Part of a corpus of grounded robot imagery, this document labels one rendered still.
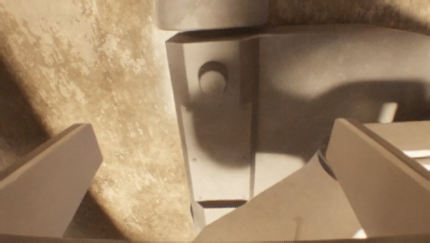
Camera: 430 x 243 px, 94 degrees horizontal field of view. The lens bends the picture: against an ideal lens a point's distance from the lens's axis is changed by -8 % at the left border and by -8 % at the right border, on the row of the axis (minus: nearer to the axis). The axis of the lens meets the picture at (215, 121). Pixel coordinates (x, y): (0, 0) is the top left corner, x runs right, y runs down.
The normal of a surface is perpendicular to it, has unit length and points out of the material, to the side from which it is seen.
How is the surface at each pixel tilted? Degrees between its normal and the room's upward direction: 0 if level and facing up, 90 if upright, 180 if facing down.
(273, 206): 90
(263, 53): 0
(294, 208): 90
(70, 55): 0
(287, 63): 0
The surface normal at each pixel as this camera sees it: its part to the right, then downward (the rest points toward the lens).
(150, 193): -0.02, 0.48
